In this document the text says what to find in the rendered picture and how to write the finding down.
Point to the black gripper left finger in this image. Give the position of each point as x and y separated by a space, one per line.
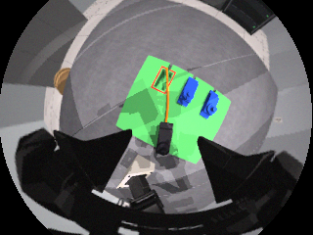
98 157

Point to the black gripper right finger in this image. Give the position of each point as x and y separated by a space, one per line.
228 170

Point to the green flat deck plate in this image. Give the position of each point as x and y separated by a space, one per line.
194 108

